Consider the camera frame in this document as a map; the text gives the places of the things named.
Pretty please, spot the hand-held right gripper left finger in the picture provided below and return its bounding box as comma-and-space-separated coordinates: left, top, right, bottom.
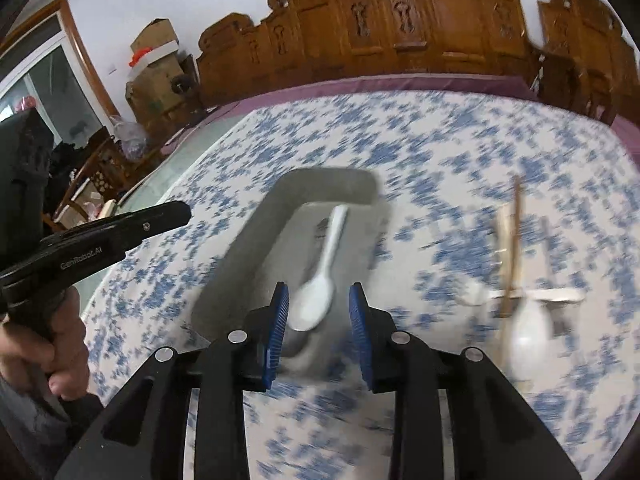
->
52, 282, 291, 480

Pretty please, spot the blue floral tablecloth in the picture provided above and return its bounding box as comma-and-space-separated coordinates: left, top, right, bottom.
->
82, 89, 640, 480

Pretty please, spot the wooden lattice chair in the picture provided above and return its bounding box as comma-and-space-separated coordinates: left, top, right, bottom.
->
52, 135, 133, 227

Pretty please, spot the wooden door frame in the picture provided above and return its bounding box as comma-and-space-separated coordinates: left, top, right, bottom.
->
0, 0, 122, 128

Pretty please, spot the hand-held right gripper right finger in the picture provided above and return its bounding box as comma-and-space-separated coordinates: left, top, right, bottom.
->
348, 282, 583, 480

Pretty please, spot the carved wooden bench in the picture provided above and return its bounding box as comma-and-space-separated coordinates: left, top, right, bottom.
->
194, 0, 540, 111

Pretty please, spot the white plastic spoon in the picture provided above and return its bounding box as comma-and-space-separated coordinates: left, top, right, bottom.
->
289, 205, 349, 332
457, 280, 587, 307
507, 297, 555, 382

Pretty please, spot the small cardboard box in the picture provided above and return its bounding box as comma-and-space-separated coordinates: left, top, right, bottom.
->
130, 18, 181, 67

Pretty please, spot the large cardboard box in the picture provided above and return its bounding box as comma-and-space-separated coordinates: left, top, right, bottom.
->
125, 52, 202, 132

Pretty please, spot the clear plastic bag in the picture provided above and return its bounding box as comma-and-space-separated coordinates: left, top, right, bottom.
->
109, 114, 152, 162

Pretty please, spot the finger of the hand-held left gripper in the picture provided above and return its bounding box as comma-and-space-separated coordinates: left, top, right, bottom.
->
95, 201, 192, 261

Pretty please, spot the grey tray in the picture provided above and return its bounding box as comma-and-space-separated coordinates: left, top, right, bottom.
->
191, 166, 392, 377

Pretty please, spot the wooden chopstick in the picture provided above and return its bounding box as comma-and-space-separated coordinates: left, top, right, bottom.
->
497, 176, 525, 319

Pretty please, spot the person's left hand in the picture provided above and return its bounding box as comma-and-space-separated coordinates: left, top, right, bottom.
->
0, 285, 92, 402

